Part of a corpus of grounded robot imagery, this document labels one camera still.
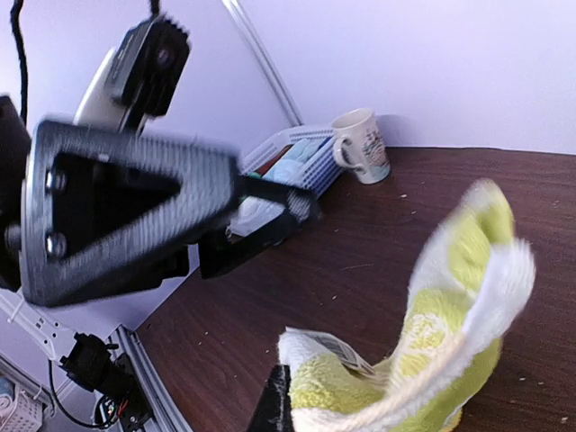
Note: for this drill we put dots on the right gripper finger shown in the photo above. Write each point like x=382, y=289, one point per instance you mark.
x=273, y=411

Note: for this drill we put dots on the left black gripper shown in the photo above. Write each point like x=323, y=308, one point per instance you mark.
x=103, y=213

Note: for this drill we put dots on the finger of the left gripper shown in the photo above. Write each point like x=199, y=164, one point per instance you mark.
x=219, y=256

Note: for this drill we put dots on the yellow green patterned towel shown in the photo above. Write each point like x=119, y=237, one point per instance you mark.
x=471, y=280

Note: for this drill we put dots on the light blue towel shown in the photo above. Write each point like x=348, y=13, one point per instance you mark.
x=253, y=212

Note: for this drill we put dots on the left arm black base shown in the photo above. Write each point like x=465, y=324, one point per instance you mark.
x=91, y=367

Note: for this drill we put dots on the white plastic basket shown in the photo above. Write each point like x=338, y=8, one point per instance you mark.
x=310, y=144

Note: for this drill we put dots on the beige ceramic mug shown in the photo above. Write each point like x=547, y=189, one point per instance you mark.
x=359, y=146

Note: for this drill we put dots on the aluminium front rail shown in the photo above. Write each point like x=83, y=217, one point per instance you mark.
x=164, y=414

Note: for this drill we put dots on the left aluminium frame post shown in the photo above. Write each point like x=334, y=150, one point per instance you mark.
x=249, y=34

